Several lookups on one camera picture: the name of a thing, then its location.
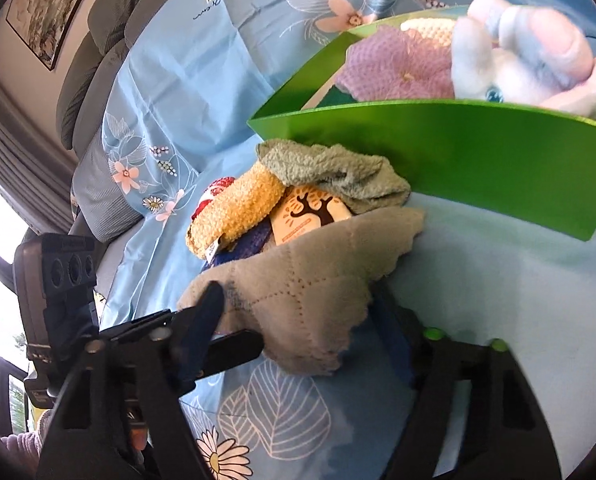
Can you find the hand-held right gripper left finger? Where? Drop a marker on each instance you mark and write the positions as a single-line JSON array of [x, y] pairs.
[[200, 330]]

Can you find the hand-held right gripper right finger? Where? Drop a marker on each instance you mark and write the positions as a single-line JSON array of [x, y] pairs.
[[430, 370]]

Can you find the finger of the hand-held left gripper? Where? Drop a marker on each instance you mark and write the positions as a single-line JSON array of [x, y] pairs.
[[138, 324], [238, 347]]

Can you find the grey quilted cloth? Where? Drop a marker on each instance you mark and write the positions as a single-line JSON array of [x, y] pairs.
[[303, 285]]

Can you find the blue tissue packet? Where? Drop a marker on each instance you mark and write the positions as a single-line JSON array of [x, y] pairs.
[[250, 245]]

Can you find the yellow fluffy cloth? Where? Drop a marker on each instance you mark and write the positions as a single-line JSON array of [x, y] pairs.
[[238, 210]]

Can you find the red and white soft toy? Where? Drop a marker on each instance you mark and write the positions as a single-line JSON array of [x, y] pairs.
[[218, 187]]

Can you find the orange tree-print card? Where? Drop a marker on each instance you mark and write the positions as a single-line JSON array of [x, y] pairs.
[[308, 215]]

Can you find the grey-green fluffy cloth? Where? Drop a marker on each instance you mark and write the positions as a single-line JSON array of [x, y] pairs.
[[328, 170]]

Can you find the green cardboard box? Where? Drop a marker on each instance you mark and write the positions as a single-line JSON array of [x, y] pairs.
[[477, 160]]

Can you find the green and yellow sponge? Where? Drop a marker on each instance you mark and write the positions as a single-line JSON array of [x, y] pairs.
[[340, 96]]

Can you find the lilac knitted cloth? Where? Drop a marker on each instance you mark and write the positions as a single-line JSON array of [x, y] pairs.
[[397, 70]]

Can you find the white blue pink plush toy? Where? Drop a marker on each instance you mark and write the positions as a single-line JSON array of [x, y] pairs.
[[527, 50]]

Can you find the cream knitted towel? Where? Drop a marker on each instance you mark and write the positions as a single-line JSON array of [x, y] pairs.
[[432, 30]]

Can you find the grey striped pillow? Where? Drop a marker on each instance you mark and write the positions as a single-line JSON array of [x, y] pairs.
[[100, 200]]

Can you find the grey curtain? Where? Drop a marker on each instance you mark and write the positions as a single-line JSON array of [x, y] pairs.
[[23, 160]]

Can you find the blue floral printed bedsheet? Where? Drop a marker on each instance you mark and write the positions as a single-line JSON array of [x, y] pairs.
[[188, 85]]

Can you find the framed landscape picture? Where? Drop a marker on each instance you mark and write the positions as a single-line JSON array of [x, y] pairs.
[[48, 10]]

